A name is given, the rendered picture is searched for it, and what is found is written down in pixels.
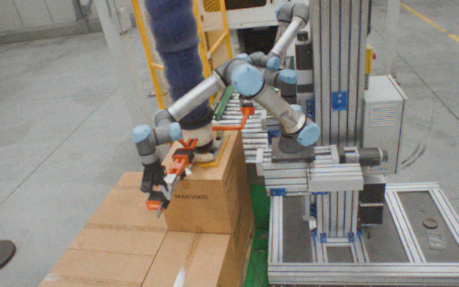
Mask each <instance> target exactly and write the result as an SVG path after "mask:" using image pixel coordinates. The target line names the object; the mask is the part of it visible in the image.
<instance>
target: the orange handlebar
mask: <svg viewBox="0 0 459 287"><path fill-rule="evenodd" d="M249 113H250V110H246V111H245V115H244V117H243V119H242V122H241V125H240V126H212V130H213V131H241V130H242V129H244V127H245V124H246V121H247V118H248V116H249ZM197 141H198V139H197V138H195V139H194V140H193V142H192V144H191V146H190V147H192V148H194V146H195V145H196V143H197ZM185 163H186V159H182V161H181V163H179V160H178V159H176V160H175V161H174V163H172V164H171V166H170V167H169V171H168V173H167V174H176V175H177V177H178V175H179V174H180V173H182V171H183V169H184V165H185ZM158 206H159V204H150V205H149V208H150V209H152V210H157V209H158Z"/></svg>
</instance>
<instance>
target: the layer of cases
mask: <svg viewBox="0 0 459 287"><path fill-rule="evenodd" d="M142 176H143V172H139V171H125V173H124V174H123V176H122V177H121V178H120V179H119V180H118V182H117V183H116V184H115V186H114V187H113V189H112V190H111V192H110V193H109V195H108V196H107V197H106V198H105V199H104V201H103V202H102V204H101V205H100V206H99V208H98V209H97V210H96V211H95V213H94V214H93V216H92V217H91V218H90V219H89V220H88V221H87V223H86V224H85V225H84V226H83V228H82V229H81V230H80V231H79V233H78V234H77V237H76V238H75V239H74V240H73V241H72V243H71V244H70V246H69V247H68V248H67V249H66V251H65V252H64V253H63V254H62V256H61V257H60V259H59V260H58V261H57V262H56V263H55V265H54V266H53V268H52V269H51V271H50V272H49V273H48V274H47V276H46V277H45V278H44V280H43V281H42V282H41V283H40V285H39V286H38V287H237V285H238V282H239V277H240V272H241V268H242V262H243V259H244V255H245V249H246V246H247V240H248V236H249V232H250V226H251V223H252V217H253V210H252V200H251V195H250V185H249V180H248V175H247V177H246V180H245V185H244V189H243V192H242V196H241V200H240V205H239V208H238V211H237V216H236V220H235V225H234V228H233V231H232V233H216V232H183V231H168V228H167V225H166V221H165V219H164V215H163V213H161V216H160V217H159V219H157V216H156V213H155V211H156V210H148V209H147V207H146V203H145V200H147V199H148V197H147V196H146V194H145V193H143V192H142V191H140V187H141V180H142Z"/></svg>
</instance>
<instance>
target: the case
mask: <svg viewBox="0 0 459 287"><path fill-rule="evenodd" d="M224 134H229V135H230V138H229V140H228V142H227V145H226V147H225V150H224V152H223V155H222V158H221V159H220V162H219V164H218V167H200V163H201V162H200V161H194V162H192V163H190V164H189V165H186V166H184V169H183V170H185V171H186V176H185V177H184V178H183V180H179V181H178V183H177V185H176V187H175V189H174V191H173V193H172V195H171V201H170V202H169V205H168V207H167V208H166V210H163V215H164V219H165V221H166V225H167V228H168V231H183V232H216V233H232V231H233V228H234V225H235V220H236V216H237V211H238V208H239V205H240V200H241V196H242V192H243V189H244V185H245V180H246V177H247V165H246V159H245V150H244V145H243V140H242V130H241V131H224ZM179 145H180V143H179V142H178V141H175V142H174V145H173V146H172V147H171V149H170V151H169V152H168V154H167V155H166V158H165V159H164V160H163V162H162V164H161V165H165V167H166V172H167V173H168V171H169V163H170V161H171V156H172V154H173V153H174V152H175V150H176V149H177V148H178V147H179ZM177 150H178V149H177Z"/></svg>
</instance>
